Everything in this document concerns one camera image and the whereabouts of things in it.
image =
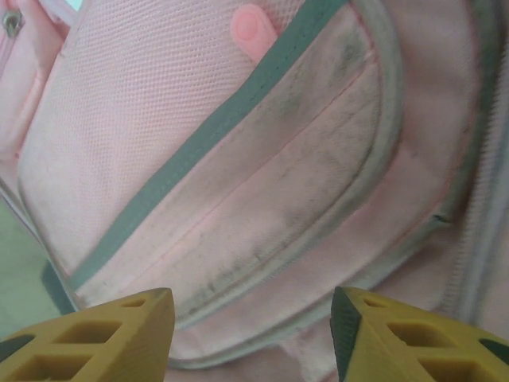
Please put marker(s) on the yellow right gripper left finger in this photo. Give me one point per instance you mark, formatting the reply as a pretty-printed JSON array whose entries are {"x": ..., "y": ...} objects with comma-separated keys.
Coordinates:
[{"x": 99, "y": 342}]

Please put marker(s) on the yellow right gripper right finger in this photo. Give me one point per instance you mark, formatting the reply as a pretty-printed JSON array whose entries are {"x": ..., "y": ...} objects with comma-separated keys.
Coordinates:
[{"x": 405, "y": 346}]

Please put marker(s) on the pink student backpack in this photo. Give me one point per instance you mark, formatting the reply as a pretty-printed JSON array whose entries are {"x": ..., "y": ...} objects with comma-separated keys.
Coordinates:
[{"x": 238, "y": 159}]

